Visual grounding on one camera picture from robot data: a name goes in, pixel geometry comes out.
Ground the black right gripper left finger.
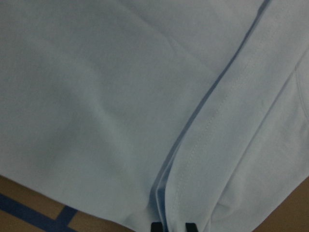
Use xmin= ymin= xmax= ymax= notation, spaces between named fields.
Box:
xmin=151 ymin=222 xmax=162 ymax=232

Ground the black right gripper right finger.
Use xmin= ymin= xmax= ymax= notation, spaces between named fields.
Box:
xmin=185 ymin=222 xmax=197 ymax=232

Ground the light blue t-shirt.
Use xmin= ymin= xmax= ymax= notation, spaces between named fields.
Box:
xmin=0 ymin=0 xmax=309 ymax=232

